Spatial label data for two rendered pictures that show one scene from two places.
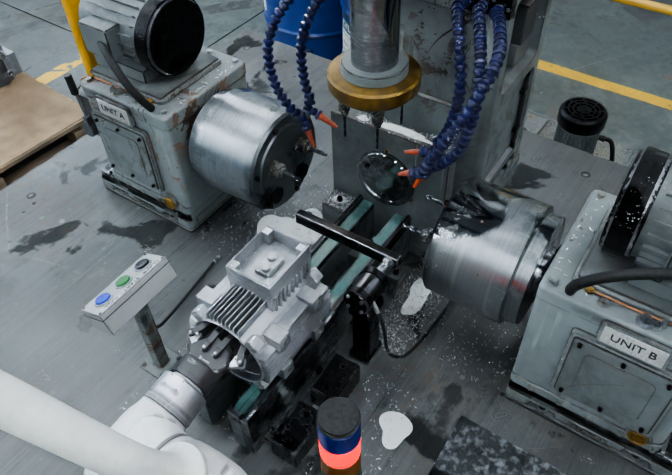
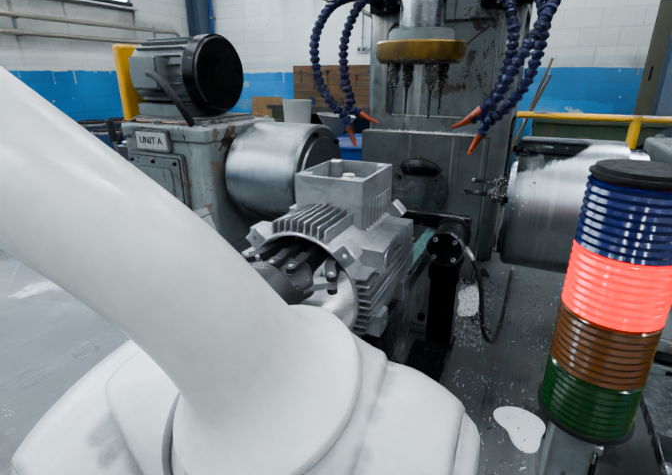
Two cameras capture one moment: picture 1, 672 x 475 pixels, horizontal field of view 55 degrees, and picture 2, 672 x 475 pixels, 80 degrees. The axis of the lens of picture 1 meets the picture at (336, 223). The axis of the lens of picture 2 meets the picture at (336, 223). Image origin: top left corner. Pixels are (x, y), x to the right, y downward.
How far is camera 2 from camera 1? 0.81 m
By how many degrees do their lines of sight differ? 27
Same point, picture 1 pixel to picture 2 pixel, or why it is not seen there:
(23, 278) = (14, 316)
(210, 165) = (249, 173)
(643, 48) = not seen: hidden behind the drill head
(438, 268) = (529, 205)
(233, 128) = (274, 134)
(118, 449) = (128, 172)
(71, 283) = (74, 317)
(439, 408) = not seen: hidden behind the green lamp
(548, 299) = not seen: outside the picture
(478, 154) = (499, 162)
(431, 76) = (449, 95)
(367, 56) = (422, 8)
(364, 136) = (396, 147)
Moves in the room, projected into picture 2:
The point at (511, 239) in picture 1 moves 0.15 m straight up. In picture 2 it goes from (610, 154) to (633, 54)
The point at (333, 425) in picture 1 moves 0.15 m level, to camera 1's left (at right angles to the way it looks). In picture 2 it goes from (657, 172) to (406, 183)
